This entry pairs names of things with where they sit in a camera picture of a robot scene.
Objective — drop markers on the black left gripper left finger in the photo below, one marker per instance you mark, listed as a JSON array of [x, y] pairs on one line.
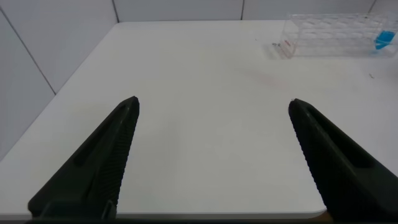
[[90, 174]]

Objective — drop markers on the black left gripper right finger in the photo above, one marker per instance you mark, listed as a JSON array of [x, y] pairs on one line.
[[348, 186]]

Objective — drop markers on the test tube with blue pigment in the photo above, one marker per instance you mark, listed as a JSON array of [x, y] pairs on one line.
[[385, 39]]

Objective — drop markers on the clear plastic test tube rack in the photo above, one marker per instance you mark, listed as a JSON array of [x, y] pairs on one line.
[[317, 37]]

